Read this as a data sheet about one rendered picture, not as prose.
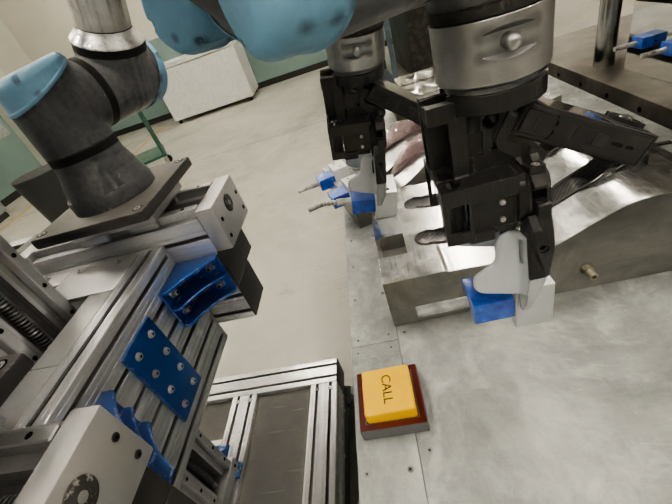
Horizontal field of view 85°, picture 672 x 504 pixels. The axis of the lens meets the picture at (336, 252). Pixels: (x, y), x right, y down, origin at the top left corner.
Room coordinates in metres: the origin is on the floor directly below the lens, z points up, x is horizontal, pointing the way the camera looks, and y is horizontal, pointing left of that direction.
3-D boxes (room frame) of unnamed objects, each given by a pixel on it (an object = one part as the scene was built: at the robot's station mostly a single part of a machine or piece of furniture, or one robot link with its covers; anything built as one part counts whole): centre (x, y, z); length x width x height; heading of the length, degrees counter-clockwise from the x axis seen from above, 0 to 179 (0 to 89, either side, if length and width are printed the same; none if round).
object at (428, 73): (1.44, -0.53, 0.83); 0.17 x 0.13 x 0.06; 79
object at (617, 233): (0.46, -0.32, 0.87); 0.50 x 0.26 x 0.14; 79
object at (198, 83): (7.40, 1.08, 0.47); 1.52 x 0.77 x 0.94; 81
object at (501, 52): (0.25, -0.15, 1.17); 0.08 x 0.08 x 0.05
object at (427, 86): (1.25, -0.46, 0.84); 0.20 x 0.15 x 0.07; 79
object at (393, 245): (0.46, -0.08, 0.87); 0.05 x 0.05 x 0.04; 79
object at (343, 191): (0.74, -0.04, 0.86); 0.13 x 0.05 x 0.05; 96
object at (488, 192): (0.26, -0.14, 1.09); 0.09 x 0.08 x 0.12; 79
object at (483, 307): (0.26, -0.12, 0.93); 0.13 x 0.05 x 0.05; 79
